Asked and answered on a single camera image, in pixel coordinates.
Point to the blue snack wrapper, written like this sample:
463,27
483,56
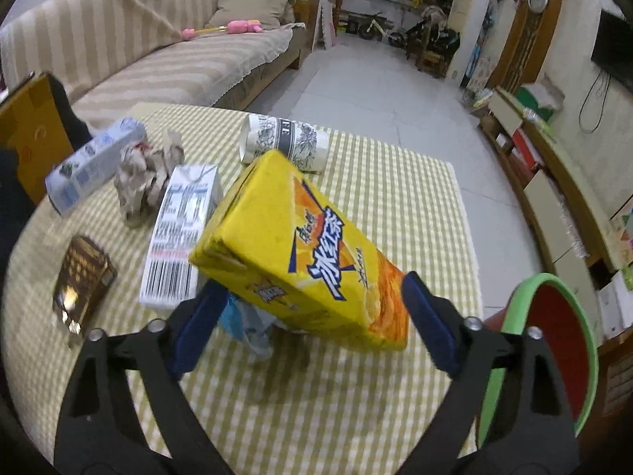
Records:
247,321

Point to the yellow checkered tablecloth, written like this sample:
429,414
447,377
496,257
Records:
346,405

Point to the black wall television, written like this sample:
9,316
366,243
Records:
615,47

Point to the blue white carton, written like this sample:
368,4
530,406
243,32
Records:
94,163

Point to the white balance bicycle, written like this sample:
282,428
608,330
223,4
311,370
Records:
371,27

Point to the wooden side table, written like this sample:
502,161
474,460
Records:
29,133

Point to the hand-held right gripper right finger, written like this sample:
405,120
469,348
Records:
430,326

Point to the green cardboard box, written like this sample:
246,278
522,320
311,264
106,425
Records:
536,101

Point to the red bin with green rim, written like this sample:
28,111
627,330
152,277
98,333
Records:
554,346

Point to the standing air conditioner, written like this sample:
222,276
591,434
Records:
472,24

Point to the yellow drink carton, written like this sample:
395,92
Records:
296,257

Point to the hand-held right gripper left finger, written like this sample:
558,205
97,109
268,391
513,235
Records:
198,329

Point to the framed board game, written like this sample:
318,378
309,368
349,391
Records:
624,227

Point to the wooden lattice screen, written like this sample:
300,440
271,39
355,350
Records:
618,381

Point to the patterned paper cup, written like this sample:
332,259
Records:
284,143

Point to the beige striped sofa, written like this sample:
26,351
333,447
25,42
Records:
148,59

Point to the white box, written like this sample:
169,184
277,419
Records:
613,302

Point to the white milk carton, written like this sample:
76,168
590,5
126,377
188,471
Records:
180,237

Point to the beige pillow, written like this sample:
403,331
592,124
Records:
254,2

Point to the brown snack box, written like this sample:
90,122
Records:
81,282

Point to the crumpled brown paper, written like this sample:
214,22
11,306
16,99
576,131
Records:
143,178

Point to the low television cabinet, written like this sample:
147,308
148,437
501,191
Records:
549,183

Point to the pink toy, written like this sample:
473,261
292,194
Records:
242,26

